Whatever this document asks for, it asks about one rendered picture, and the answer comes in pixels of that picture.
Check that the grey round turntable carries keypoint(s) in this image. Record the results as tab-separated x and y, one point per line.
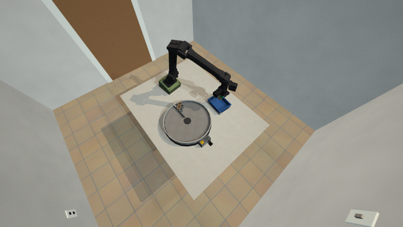
189	127

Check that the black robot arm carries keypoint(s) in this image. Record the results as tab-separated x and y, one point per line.
177	47

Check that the blue open tray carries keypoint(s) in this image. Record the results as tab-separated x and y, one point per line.
219	105

